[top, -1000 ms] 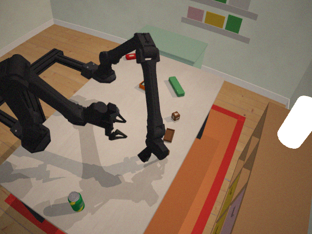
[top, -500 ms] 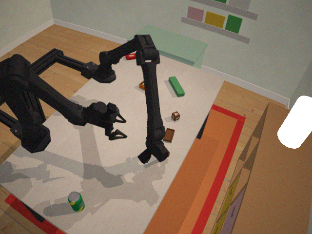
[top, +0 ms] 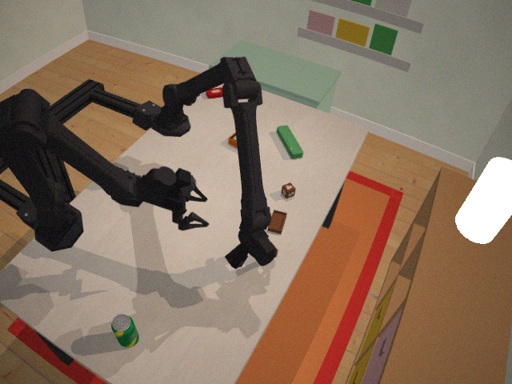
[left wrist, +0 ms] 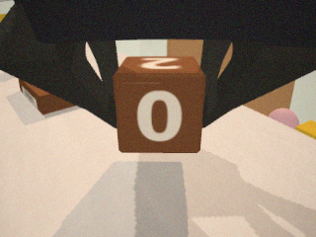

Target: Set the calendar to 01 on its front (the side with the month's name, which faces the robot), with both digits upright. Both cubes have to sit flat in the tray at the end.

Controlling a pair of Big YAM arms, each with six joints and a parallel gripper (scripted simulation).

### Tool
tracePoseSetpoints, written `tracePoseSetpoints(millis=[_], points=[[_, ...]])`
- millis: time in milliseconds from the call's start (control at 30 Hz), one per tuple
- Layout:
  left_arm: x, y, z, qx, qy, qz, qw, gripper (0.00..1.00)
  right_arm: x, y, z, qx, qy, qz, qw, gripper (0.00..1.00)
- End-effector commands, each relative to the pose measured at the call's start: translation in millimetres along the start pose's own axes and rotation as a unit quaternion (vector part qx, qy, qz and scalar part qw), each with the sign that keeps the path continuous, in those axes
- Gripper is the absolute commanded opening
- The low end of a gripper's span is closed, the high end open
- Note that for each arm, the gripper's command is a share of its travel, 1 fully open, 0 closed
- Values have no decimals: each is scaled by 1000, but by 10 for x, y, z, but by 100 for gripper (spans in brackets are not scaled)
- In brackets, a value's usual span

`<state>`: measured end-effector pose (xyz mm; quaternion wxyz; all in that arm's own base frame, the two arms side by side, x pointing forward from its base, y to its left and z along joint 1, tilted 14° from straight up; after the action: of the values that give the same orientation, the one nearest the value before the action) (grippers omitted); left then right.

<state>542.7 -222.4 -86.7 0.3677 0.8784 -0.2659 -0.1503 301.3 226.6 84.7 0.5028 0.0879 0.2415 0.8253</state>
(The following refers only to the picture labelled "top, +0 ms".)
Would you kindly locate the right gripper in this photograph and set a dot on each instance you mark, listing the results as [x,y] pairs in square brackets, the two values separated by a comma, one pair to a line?
[177,215]

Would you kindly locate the green soda can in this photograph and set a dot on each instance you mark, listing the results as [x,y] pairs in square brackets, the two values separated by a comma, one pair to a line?
[125,331]

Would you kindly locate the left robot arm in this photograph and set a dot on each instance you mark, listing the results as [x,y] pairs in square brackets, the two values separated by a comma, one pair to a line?
[237,85]

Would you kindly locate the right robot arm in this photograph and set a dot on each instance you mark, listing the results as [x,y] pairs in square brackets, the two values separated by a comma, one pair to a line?
[26,131]

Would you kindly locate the green rectangular block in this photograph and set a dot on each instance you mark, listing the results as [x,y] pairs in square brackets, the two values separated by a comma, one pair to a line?
[289,141]

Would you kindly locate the brown wooden tray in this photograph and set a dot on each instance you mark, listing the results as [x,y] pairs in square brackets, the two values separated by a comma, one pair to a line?
[277,221]

